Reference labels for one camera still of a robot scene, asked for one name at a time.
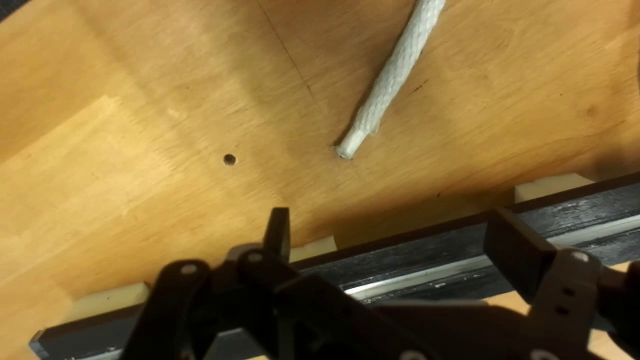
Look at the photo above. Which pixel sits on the long black channel rail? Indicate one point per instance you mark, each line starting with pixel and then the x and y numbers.
pixel 426 295

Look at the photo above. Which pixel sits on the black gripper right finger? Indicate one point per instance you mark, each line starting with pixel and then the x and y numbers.
pixel 517 251

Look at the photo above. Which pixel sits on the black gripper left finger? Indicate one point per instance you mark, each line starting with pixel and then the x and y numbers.
pixel 277 237

